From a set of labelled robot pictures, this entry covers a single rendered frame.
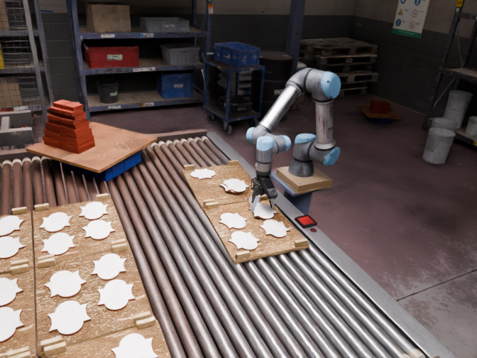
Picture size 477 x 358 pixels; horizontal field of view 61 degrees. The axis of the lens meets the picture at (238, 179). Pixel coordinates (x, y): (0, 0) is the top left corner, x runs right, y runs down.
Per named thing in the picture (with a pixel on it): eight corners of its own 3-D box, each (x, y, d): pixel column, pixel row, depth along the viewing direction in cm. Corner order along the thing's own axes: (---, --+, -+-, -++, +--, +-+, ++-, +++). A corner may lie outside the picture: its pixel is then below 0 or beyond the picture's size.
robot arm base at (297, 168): (302, 164, 248) (304, 149, 244) (319, 174, 237) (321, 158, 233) (282, 169, 241) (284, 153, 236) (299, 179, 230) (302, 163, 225)
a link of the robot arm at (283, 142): (275, 130, 195) (260, 135, 187) (293, 137, 188) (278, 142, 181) (273, 145, 198) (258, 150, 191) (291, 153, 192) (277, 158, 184)
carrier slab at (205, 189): (238, 165, 241) (239, 163, 240) (267, 199, 208) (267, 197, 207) (181, 172, 230) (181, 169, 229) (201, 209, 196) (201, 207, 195)
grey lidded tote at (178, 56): (190, 58, 626) (190, 42, 615) (200, 63, 600) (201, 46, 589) (160, 60, 602) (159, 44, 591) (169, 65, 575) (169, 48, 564)
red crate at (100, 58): (132, 60, 594) (130, 40, 581) (140, 67, 559) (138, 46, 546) (85, 62, 567) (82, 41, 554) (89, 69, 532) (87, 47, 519)
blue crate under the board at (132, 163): (101, 150, 249) (99, 134, 244) (143, 161, 238) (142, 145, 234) (62, 169, 224) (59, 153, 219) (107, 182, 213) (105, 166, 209)
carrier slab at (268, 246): (268, 200, 207) (268, 197, 207) (309, 248, 174) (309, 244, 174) (203, 211, 195) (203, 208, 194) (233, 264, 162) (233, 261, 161)
